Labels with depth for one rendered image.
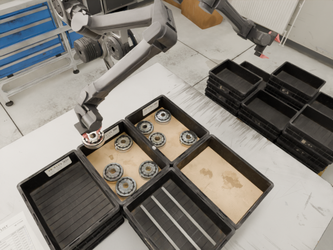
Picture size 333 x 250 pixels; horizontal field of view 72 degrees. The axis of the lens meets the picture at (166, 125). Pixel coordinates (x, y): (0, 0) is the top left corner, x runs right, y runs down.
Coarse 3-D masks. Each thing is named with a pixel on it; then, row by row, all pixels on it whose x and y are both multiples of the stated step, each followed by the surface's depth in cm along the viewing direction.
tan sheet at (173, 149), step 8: (144, 120) 143; (152, 120) 143; (176, 120) 143; (160, 128) 139; (168, 128) 139; (176, 128) 139; (184, 128) 140; (168, 136) 136; (176, 136) 136; (168, 144) 132; (176, 144) 132; (168, 152) 129; (176, 152) 129
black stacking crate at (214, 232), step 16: (176, 176) 111; (144, 192) 105; (160, 192) 115; (176, 192) 115; (192, 192) 107; (128, 208) 104; (160, 208) 110; (176, 208) 110; (192, 208) 111; (208, 208) 103; (144, 224) 105; (160, 224) 106; (192, 224) 106; (208, 224) 106; (224, 224) 98; (160, 240) 102; (176, 240) 102; (208, 240) 102
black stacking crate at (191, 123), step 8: (160, 104) 146; (168, 104) 142; (152, 112) 146; (176, 112) 140; (136, 120) 139; (184, 120) 137; (192, 128) 136; (200, 128) 129; (200, 136) 134; (160, 152) 119; (184, 152) 119
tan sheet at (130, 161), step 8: (112, 144) 131; (136, 144) 132; (96, 152) 128; (104, 152) 128; (112, 152) 128; (120, 152) 128; (128, 152) 128; (136, 152) 128; (144, 152) 129; (96, 160) 125; (104, 160) 125; (112, 160) 125; (120, 160) 125; (128, 160) 125; (136, 160) 125; (144, 160) 125; (152, 160) 126; (96, 168) 122; (128, 168) 122; (136, 168) 122; (160, 168) 123; (128, 176) 120; (136, 176) 120; (112, 184) 117; (136, 184) 117
